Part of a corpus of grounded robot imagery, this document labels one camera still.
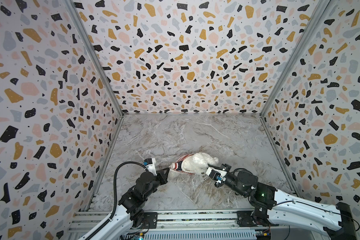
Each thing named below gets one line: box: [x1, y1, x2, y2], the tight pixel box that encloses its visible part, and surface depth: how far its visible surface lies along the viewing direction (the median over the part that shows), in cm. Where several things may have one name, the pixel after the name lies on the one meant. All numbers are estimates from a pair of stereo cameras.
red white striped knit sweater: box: [169, 153, 195, 175], surface depth 75 cm
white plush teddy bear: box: [167, 152, 219, 182], surface depth 73 cm
